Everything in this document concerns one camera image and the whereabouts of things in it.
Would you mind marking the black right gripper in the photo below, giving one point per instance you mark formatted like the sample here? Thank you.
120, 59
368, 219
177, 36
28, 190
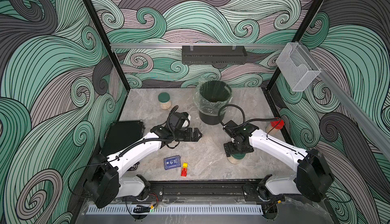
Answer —
230, 150

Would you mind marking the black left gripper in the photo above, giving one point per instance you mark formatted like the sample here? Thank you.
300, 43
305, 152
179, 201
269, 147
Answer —
194, 139

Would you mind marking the glass oatmeal jar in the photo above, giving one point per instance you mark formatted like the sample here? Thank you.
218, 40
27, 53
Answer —
233, 161

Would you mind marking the black bin with green liner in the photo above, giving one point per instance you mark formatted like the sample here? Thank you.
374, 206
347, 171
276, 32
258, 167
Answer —
210, 97

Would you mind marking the green jar lid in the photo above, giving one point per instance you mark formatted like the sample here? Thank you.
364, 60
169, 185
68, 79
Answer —
238, 156

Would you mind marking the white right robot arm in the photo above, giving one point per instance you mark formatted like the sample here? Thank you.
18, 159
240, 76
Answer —
312, 175

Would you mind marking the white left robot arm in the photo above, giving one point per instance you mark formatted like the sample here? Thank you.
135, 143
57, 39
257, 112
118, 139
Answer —
105, 179

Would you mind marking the red-lidded oatmeal jar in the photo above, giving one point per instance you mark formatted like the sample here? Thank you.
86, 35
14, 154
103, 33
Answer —
274, 127

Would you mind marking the green-lidded oatmeal jar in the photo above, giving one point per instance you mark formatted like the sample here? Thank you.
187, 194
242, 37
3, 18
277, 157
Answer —
164, 100

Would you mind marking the blue card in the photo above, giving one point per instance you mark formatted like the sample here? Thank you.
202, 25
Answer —
172, 162

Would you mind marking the red yellow toy block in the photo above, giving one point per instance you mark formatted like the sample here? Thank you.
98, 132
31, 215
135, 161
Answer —
184, 170

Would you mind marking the black flat tray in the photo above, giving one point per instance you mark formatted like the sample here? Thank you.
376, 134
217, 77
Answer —
121, 135

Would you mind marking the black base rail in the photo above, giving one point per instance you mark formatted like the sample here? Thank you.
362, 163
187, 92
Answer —
245, 189

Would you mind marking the black wall shelf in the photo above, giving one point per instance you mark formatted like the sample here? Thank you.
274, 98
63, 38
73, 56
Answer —
214, 55

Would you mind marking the white slotted cable duct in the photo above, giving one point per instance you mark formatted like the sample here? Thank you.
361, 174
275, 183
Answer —
183, 209

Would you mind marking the clear acrylic wall holder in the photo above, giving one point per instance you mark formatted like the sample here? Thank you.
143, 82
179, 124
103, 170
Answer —
298, 66

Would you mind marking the aluminium wall rail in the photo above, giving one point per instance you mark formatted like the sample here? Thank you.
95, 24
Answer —
143, 45

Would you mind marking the black corner frame post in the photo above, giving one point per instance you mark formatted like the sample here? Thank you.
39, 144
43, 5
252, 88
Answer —
105, 40

